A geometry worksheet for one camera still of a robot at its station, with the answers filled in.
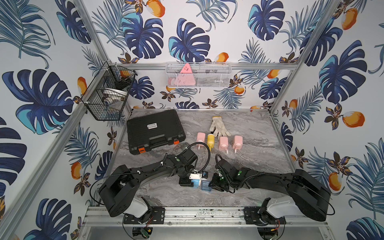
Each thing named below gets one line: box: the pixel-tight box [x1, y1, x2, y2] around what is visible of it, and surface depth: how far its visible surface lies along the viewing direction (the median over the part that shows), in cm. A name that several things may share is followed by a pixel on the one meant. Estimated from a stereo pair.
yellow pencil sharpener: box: [207, 134, 215, 152], surface depth 97 cm
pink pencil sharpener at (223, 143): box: [219, 136, 229, 154], surface depth 97 cm
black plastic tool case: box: [126, 109, 186, 155], surface depth 100 cm
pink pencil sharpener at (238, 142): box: [232, 135, 243, 153], surface depth 97 cm
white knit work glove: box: [209, 116, 231, 140], surface depth 109 cm
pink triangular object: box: [170, 63, 196, 86], surface depth 92 cm
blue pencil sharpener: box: [191, 179, 200, 189], surface depth 79 cm
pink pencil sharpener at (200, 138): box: [196, 132, 206, 150], surface depth 97 cm
